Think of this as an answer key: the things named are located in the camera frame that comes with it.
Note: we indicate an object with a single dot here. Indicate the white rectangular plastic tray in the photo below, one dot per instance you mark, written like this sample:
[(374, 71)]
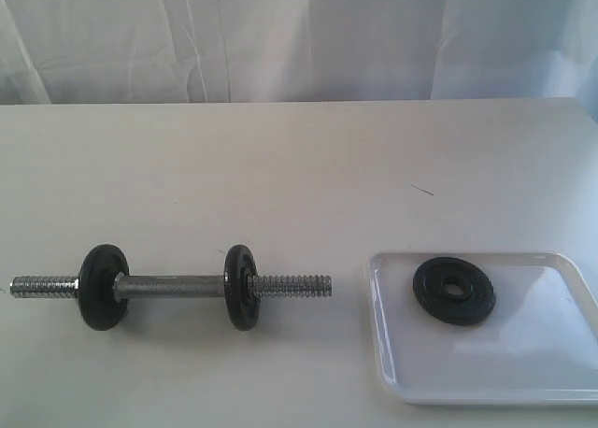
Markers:
[(538, 346)]

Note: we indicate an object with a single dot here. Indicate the black weight plate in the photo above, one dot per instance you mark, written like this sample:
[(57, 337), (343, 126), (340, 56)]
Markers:
[(97, 304), (454, 291), (242, 305)]

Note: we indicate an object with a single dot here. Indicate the white backdrop curtain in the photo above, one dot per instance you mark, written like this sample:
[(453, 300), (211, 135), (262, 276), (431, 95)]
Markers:
[(162, 51)]

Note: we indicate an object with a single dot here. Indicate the chrome threaded dumbbell bar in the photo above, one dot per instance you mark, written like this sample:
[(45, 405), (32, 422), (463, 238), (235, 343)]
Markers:
[(127, 287)]

